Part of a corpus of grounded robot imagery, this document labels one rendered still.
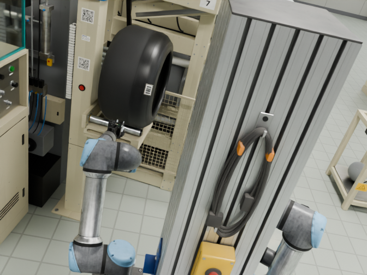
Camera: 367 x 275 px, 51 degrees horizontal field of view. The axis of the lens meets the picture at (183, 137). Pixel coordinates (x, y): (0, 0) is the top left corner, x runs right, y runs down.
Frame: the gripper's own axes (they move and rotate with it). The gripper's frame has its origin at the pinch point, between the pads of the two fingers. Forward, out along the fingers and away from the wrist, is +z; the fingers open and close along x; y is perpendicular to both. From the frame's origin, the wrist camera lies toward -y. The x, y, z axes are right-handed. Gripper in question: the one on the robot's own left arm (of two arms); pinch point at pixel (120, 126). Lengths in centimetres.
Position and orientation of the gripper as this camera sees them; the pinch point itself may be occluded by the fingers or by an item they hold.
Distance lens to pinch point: 221.5
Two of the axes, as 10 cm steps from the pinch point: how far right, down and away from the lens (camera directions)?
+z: 1.7, -3.8, 9.1
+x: -9.6, -2.8, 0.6
